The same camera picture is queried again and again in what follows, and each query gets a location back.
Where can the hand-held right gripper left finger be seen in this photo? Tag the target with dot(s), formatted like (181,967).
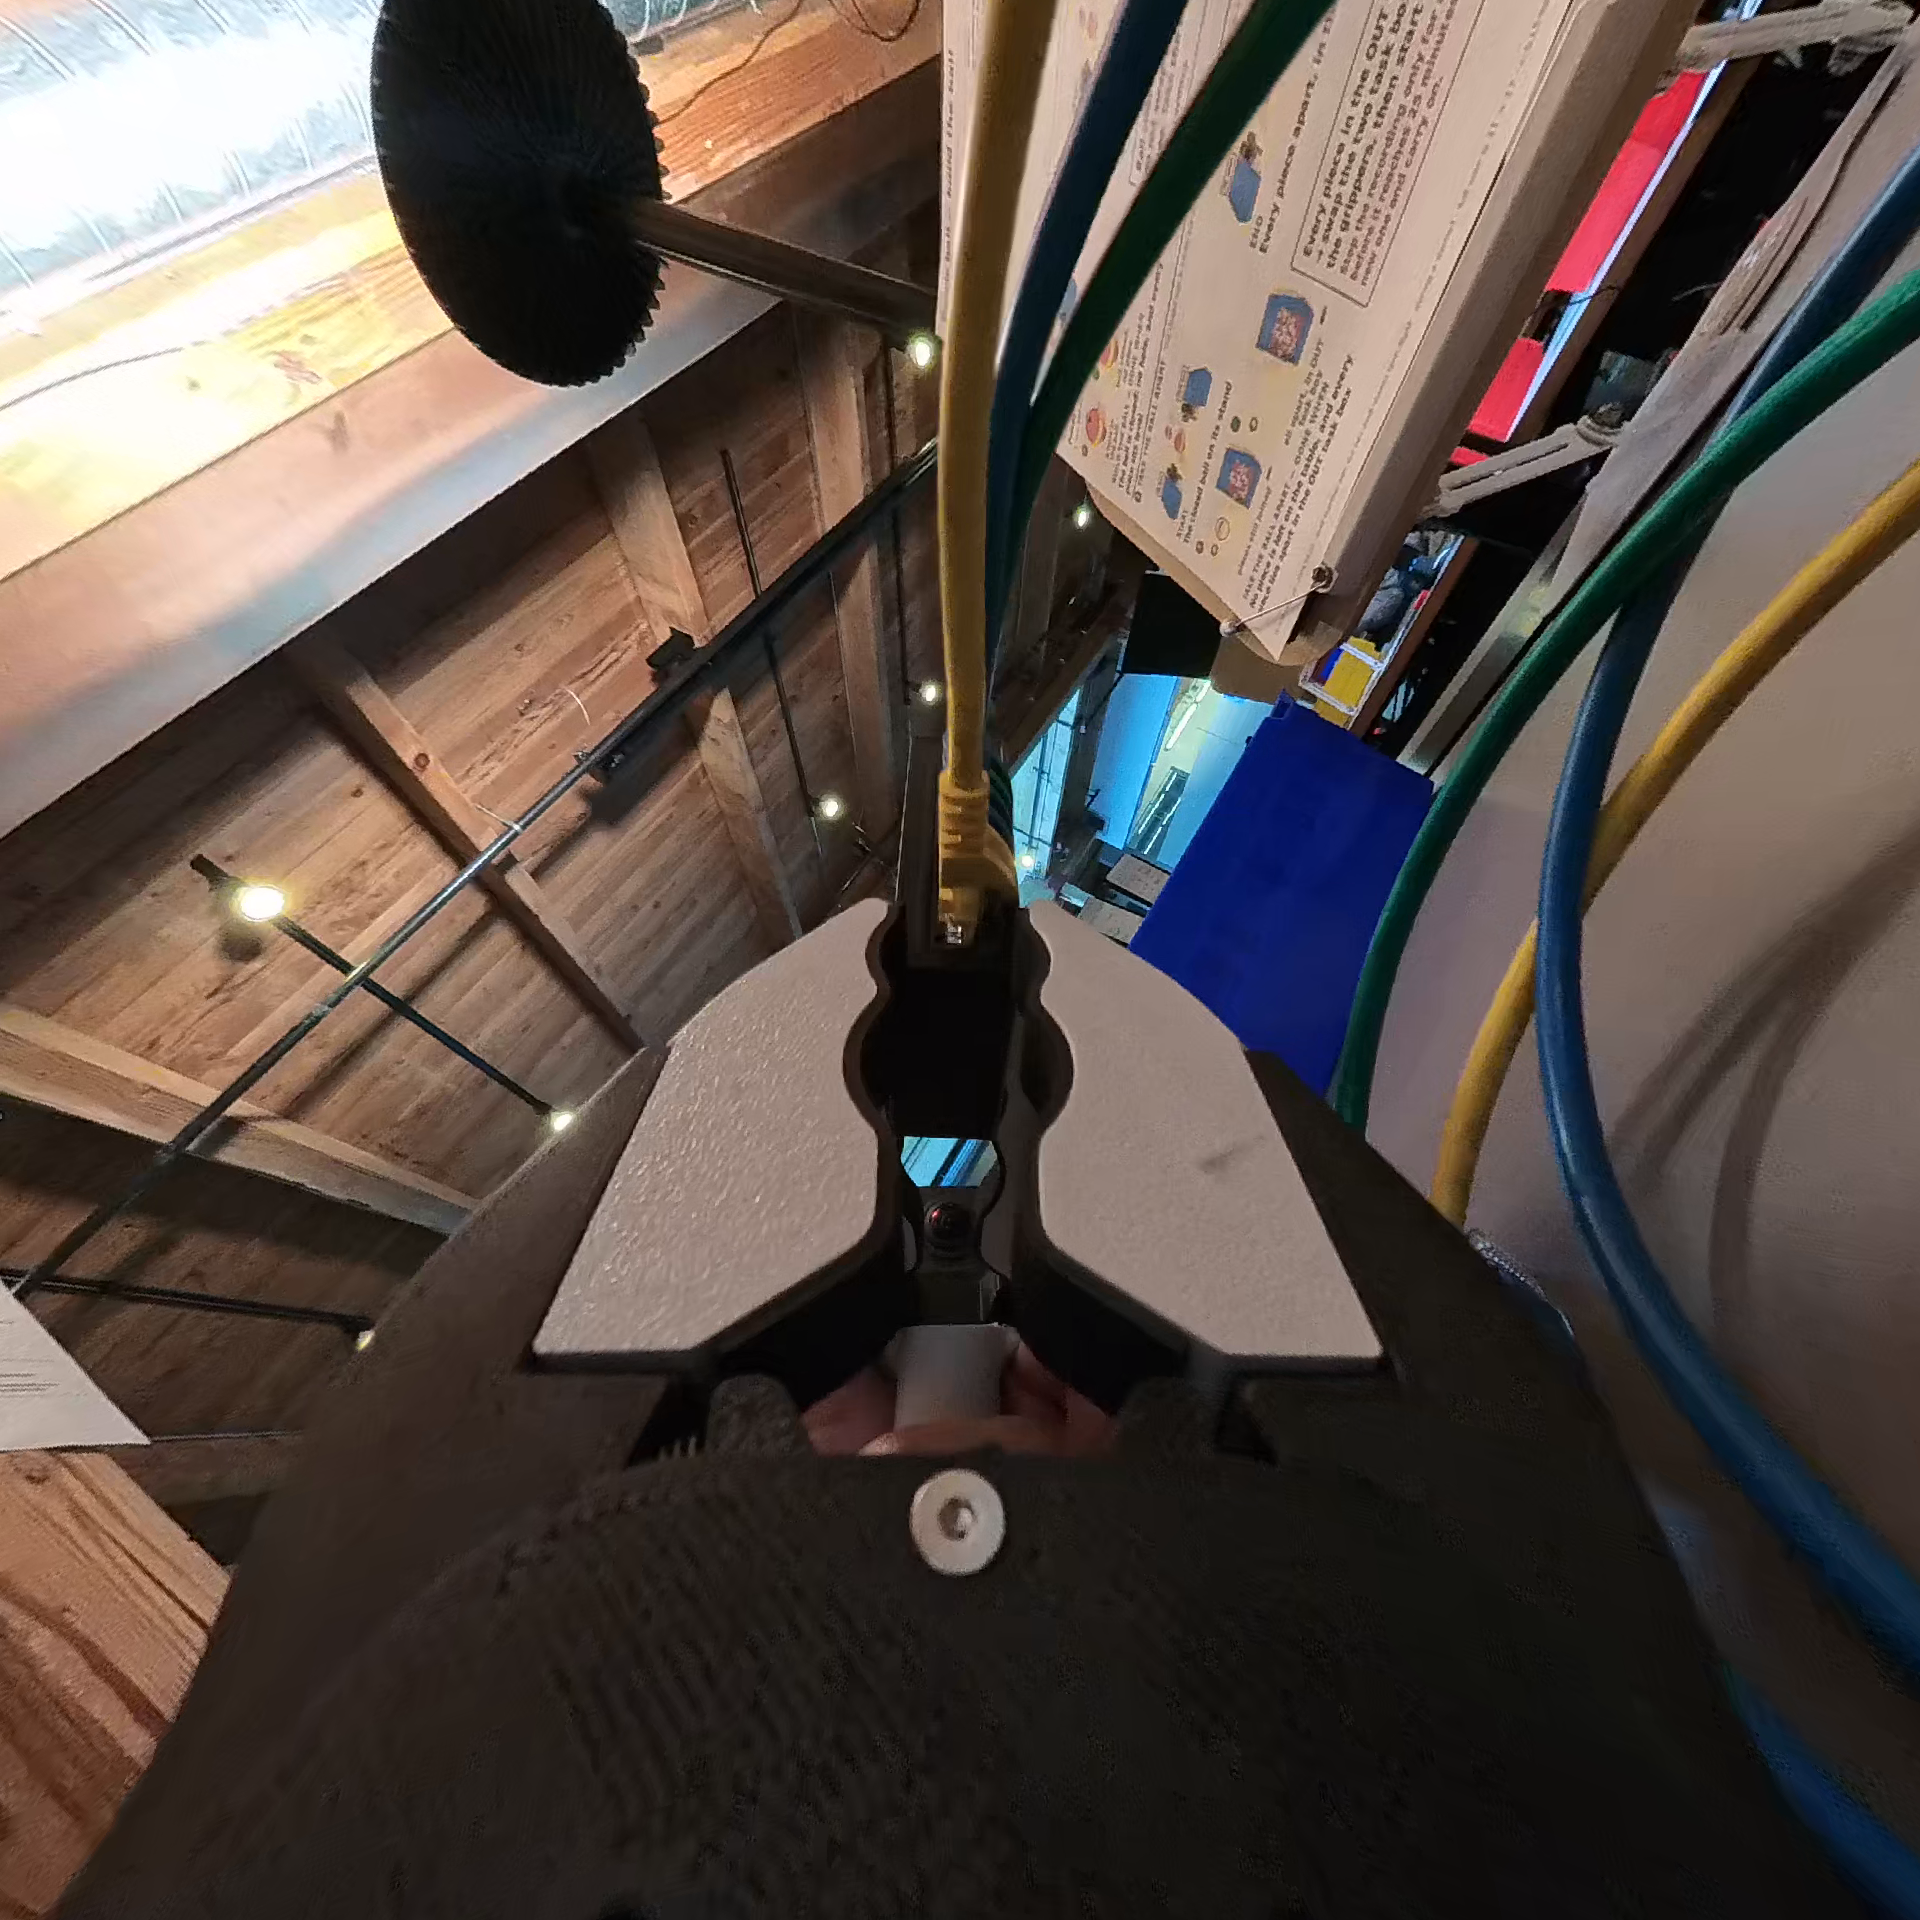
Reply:
(719,1171)

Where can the black round pleated lamp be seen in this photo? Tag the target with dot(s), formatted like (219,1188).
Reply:
(512,194)

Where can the large blue plastic bin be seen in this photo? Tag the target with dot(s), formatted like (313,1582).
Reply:
(1274,901)

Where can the white paper sheet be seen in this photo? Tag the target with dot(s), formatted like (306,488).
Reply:
(55,1390)

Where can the black ceiling light rail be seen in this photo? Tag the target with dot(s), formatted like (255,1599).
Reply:
(494,857)

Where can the instruction sheet board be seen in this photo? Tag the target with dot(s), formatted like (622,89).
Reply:
(1351,301)

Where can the silver ventilation duct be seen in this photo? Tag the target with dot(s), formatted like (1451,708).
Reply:
(165,134)

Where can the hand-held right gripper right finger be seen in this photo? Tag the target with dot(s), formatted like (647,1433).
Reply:
(1199,1188)

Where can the person's left hand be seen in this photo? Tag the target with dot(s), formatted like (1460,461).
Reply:
(1060,1418)

